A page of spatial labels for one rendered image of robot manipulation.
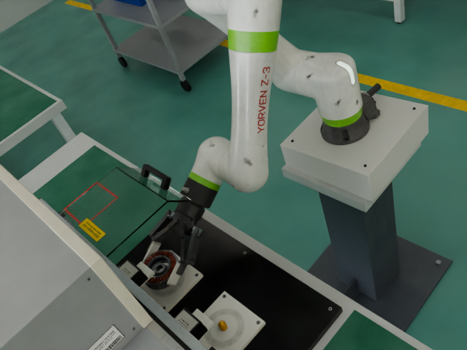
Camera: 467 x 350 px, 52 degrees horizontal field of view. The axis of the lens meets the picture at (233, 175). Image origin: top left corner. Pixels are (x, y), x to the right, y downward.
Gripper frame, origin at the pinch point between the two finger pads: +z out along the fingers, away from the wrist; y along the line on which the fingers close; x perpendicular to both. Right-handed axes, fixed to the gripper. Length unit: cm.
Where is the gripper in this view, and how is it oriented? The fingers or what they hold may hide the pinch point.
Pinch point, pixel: (160, 268)
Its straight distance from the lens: 136.6
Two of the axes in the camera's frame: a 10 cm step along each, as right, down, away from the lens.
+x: 5.8, 2.8, 7.6
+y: 6.8, 3.5, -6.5
